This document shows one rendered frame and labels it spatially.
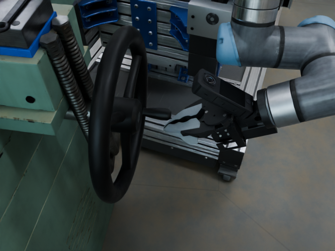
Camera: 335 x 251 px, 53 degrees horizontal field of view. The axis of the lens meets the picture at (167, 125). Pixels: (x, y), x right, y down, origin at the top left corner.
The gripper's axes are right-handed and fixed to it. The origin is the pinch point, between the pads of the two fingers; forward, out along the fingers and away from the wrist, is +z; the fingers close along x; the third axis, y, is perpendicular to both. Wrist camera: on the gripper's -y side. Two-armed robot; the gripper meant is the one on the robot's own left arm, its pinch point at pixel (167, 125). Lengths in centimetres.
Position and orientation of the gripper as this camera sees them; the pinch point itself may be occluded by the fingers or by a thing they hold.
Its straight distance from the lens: 66.9
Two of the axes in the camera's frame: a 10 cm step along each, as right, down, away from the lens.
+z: -8.5, 2.2, 4.7
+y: 5.0, 6.1, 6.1
